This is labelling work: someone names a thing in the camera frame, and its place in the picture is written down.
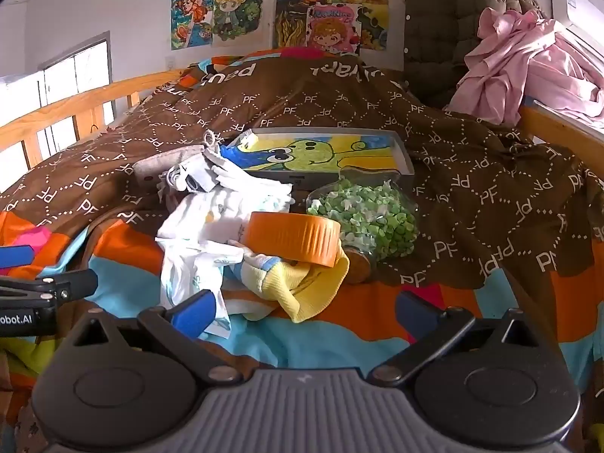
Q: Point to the blond cartoon figure poster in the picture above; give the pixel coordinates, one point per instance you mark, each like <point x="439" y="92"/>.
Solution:
<point x="236" y="9"/>

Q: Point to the yellow cloth with blue trim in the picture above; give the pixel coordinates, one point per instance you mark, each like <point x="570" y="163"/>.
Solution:
<point x="306" y="292"/>

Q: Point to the white knitted cloth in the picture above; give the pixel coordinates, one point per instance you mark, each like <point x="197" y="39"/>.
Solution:
<point x="255" y="188"/>

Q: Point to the white grey cloth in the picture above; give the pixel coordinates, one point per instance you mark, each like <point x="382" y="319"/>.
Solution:
<point x="193" y="174"/>

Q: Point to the pink cloth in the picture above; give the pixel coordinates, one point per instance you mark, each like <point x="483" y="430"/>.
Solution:
<point x="519" y="66"/>

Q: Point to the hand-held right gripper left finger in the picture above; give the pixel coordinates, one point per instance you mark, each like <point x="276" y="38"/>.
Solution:
<point x="193" y="315"/>

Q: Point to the brown printed striped blanket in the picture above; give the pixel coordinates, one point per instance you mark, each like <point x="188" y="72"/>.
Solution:
<point x="330" y="99"/>

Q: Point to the yellow landscape painting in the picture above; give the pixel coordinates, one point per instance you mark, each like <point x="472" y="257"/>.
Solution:
<point x="373" y="4"/>

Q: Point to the wooden bed frame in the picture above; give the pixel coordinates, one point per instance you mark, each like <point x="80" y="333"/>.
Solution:
<point x="71" y="104"/>

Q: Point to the pink cartoon girl poster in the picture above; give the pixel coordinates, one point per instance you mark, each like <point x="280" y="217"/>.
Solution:
<point x="332" y="30"/>

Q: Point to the grey tray with cartoon picture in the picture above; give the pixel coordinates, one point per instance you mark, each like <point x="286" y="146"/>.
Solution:
<point x="330" y="155"/>

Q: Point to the glass bottle of green stars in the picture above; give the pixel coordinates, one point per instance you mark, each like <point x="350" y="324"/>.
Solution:
<point x="382" y="217"/>

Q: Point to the white wall socket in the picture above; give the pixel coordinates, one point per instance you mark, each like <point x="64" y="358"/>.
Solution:
<point x="171" y="62"/>

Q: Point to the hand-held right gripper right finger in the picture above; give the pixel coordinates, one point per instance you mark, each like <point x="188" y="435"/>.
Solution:
<point x="416" y="315"/>

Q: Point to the grey sock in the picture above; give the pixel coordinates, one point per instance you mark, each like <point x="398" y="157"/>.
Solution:
<point x="155" y="165"/>

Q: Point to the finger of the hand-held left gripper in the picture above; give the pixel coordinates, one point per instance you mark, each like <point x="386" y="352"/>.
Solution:
<point x="71" y="284"/>
<point x="14" y="256"/>

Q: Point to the orange haired girl poster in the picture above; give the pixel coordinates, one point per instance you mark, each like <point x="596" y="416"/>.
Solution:
<point x="191" y="16"/>

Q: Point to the olive quilted jacket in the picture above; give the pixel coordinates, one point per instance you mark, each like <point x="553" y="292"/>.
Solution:
<point x="439" y="33"/>

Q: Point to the window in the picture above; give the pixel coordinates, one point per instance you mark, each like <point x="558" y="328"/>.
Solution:
<point x="75" y="71"/>

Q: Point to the white air conditioner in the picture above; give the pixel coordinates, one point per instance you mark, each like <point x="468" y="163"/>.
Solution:
<point x="578" y="9"/>

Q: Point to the wooden bed side board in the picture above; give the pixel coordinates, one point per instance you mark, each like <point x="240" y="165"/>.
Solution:
<point x="557" y="132"/>

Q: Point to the white printed baby cloth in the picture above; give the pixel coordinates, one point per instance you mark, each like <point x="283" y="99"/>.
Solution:
<point x="198" y="240"/>

